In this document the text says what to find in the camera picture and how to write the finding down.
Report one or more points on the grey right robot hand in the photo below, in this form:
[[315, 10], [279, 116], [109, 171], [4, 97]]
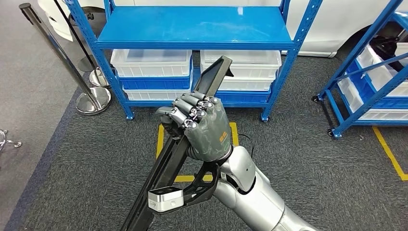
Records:
[[207, 134]]

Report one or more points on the black plastic frame part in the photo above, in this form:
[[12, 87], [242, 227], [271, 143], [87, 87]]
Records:
[[212, 78]]

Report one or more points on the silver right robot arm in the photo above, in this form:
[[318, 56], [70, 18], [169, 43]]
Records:
[[261, 204]]

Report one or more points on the blue metal shelf rack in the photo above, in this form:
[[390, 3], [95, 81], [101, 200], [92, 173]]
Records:
[[191, 25], [350, 57]]

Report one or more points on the yellow floor tape square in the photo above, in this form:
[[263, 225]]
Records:
[[390, 156], [234, 134]]

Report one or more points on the white car with red stripe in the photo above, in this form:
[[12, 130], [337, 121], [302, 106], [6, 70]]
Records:
[[334, 25]]

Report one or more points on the chrome chair base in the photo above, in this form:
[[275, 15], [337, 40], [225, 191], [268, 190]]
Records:
[[14, 144]]

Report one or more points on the black parts in bin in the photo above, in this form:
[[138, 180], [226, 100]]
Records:
[[385, 47]]

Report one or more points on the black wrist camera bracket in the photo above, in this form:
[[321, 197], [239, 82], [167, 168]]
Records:
[[200, 185]]

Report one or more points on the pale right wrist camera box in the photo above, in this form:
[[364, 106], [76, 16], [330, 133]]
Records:
[[165, 201]]

